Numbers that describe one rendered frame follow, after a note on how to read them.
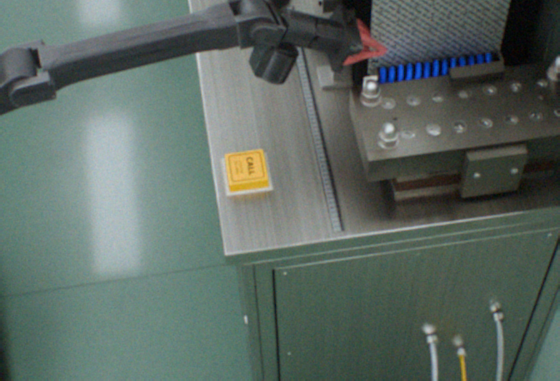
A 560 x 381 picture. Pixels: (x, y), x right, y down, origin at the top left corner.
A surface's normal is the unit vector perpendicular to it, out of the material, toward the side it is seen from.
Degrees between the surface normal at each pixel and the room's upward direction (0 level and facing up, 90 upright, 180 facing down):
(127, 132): 0
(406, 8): 90
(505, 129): 0
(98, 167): 0
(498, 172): 90
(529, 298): 90
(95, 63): 77
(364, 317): 90
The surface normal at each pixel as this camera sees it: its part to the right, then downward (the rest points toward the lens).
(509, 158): 0.15, 0.80
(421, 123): -0.03, -0.58
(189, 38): 0.28, 0.62
